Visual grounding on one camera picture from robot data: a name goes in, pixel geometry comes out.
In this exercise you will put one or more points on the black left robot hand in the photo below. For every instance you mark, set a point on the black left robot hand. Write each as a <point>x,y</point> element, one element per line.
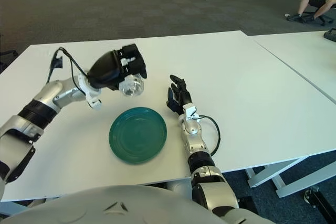
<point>107,69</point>

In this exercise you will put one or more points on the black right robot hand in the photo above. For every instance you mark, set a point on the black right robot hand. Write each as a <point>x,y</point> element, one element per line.
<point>181,97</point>

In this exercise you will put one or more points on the clear glass cup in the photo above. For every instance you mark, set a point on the clear glass cup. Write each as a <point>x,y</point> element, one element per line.
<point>131,87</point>

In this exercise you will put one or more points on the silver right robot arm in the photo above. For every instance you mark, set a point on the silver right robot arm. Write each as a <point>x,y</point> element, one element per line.
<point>215,184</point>

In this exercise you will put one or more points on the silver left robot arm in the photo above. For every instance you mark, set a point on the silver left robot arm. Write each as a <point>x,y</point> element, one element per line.
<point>44,98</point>

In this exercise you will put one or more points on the green ceramic plate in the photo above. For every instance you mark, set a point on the green ceramic plate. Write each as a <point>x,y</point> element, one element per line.
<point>137,136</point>

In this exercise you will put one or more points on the black office chair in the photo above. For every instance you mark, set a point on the black office chair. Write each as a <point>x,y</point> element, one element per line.
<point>8,52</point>

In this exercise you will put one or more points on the grey robot torso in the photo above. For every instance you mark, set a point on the grey robot torso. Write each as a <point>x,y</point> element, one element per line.
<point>131,205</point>

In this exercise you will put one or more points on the black device on table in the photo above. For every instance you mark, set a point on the black device on table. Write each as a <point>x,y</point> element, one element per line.
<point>330,34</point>

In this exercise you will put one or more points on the black chair under person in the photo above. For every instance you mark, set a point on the black chair under person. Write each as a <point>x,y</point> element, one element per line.
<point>317,3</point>

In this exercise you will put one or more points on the black wheeled stand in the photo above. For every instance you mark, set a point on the black wheeled stand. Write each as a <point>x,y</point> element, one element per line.
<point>319,201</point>

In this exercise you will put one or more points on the white metal table frame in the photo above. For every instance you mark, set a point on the white metal table frame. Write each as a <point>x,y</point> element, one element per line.
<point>288,185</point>

